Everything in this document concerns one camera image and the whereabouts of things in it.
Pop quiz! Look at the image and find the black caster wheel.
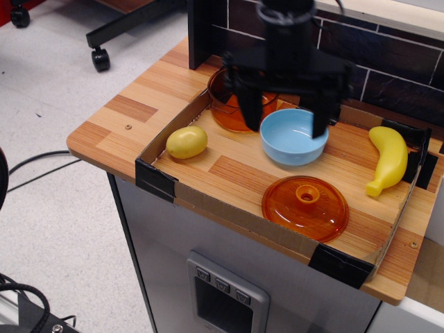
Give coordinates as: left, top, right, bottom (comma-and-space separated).
10, 6, 31, 28

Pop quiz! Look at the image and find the black chair base with caster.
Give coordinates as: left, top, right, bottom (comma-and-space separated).
86, 1, 187, 72

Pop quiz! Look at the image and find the yellow toy banana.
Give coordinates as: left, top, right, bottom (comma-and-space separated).
366, 126, 409, 196

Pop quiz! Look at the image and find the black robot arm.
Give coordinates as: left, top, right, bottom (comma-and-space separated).
223, 1, 355, 138

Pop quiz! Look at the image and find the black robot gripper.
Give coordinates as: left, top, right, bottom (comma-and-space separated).
223, 13, 355, 138

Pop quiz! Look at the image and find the light blue bowl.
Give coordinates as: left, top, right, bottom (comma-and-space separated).
259, 108, 329, 167

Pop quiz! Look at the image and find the black metal bracket with screw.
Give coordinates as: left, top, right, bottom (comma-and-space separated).
1, 291, 79, 332

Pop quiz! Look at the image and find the yellow toy potato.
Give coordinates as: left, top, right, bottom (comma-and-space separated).
166, 126, 208, 160

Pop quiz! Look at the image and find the black vertical panel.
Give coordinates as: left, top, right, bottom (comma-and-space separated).
187, 0, 228, 69

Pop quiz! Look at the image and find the cardboard fence with black tape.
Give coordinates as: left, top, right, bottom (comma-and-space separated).
135, 61, 439, 289

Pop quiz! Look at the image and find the orange transparent pot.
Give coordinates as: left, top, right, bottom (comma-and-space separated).
207, 65, 281, 133

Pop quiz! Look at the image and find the grey cabinet control panel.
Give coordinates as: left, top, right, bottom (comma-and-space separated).
187, 251, 271, 333

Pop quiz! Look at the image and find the black braided cable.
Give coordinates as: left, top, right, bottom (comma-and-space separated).
0, 272, 51, 333

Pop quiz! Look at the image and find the black floor cable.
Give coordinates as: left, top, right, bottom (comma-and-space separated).
6, 149, 83, 194

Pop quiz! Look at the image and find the orange transparent pot lid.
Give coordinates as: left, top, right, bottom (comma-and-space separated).
262, 176, 350, 243

